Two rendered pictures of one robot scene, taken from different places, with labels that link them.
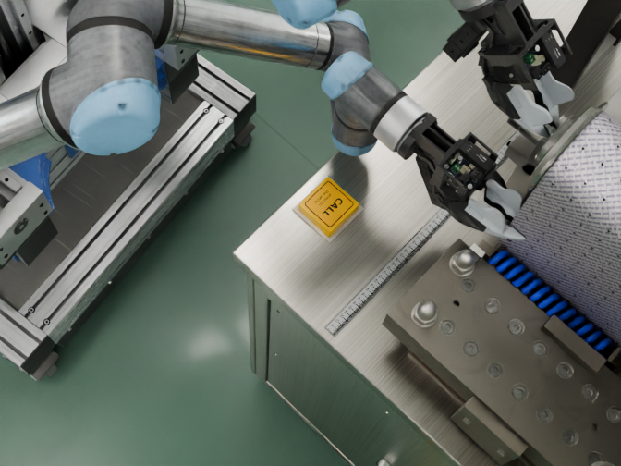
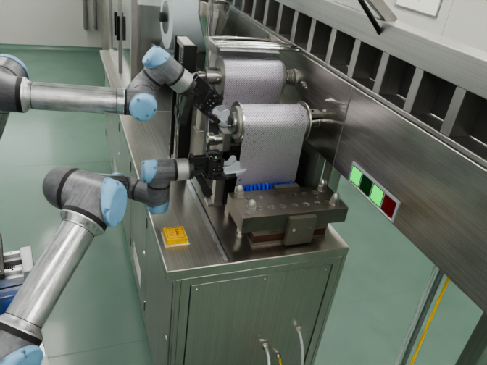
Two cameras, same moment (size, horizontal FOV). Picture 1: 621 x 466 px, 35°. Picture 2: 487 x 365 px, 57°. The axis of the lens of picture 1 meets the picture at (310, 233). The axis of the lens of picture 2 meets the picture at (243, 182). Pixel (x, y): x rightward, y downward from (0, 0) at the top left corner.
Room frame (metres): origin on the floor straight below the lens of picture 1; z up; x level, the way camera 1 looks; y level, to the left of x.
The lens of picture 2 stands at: (-0.22, 0.93, 1.85)
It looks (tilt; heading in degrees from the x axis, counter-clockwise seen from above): 30 degrees down; 300
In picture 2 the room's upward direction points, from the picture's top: 8 degrees clockwise
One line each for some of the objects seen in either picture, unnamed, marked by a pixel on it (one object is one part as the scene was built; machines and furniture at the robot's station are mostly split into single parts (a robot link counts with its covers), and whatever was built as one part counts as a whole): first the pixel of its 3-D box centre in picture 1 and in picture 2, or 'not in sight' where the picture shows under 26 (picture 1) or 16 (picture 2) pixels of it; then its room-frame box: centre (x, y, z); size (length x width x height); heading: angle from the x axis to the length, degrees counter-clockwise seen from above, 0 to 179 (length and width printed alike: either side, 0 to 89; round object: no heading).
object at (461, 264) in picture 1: (464, 260); (239, 190); (0.47, -0.22, 1.05); 0.04 x 0.04 x 0.04
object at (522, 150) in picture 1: (519, 169); (217, 168); (0.62, -0.29, 1.05); 0.06 x 0.05 x 0.31; 54
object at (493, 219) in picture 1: (496, 218); (235, 167); (0.51, -0.25, 1.12); 0.09 x 0.03 x 0.06; 53
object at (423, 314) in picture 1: (426, 311); (251, 205); (0.38, -0.18, 1.05); 0.04 x 0.04 x 0.04
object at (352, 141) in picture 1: (356, 113); (153, 195); (0.69, -0.04, 1.01); 0.11 x 0.08 x 0.11; 15
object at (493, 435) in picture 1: (486, 433); (300, 229); (0.24, -0.29, 0.96); 0.10 x 0.03 x 0.11; 54
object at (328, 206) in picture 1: (328, 206); (175, 235); (0.57, -0.02, 0.91); 0.07 x 0.07 x 0.02; 54
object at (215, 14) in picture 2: not in sight; (213, 8); (1.09, -0.81, 1.50); 0.14 x 0.14 x 0.06
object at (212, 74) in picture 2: not in sight; (211, 76); (0.78, -0.43, 1.33); 0.06 x 0.06 x 0.06; 54
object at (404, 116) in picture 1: (405, 125); (182, 169); (0.63, -0.11, 1.11); 0.08 x 0.05 x 0.08; 144
